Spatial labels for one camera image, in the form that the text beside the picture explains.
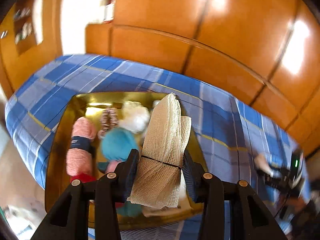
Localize red knit sock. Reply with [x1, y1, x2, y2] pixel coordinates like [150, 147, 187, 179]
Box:
[70, 173, 96, 183]

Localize pink towel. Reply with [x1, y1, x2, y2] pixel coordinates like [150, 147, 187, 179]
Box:
[66, 116, 97, 177]

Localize teal plush toy pink skirt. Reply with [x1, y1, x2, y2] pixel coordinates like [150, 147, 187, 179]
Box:
[97, 127, 142, 217]

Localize brown striped scrunchie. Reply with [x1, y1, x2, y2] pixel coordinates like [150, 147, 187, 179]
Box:
[98, 108, 119, 140]

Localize cream cloth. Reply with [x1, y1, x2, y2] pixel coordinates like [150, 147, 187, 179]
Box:
[128, 93, 191, 209]

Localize white knit gloves pair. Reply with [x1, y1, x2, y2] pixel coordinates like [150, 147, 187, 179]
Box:
[152, 100, 160, 108]

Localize blue plaid bedsheet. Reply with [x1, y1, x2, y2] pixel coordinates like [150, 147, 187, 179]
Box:
[5, 54, 314, 239]

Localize gold tray box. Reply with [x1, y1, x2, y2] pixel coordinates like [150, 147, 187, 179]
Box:
[45, 92, 203, 231]

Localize wooden headboard cabinet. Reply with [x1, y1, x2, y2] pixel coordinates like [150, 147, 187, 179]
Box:
[85, 0, 319, 155]

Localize white containers on cabinet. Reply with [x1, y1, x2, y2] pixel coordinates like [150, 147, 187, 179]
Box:
[102, 0, 116, 22]

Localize wooden wall shelf niche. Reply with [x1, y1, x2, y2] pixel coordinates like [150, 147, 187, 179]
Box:
[13, 0, 43, 55]

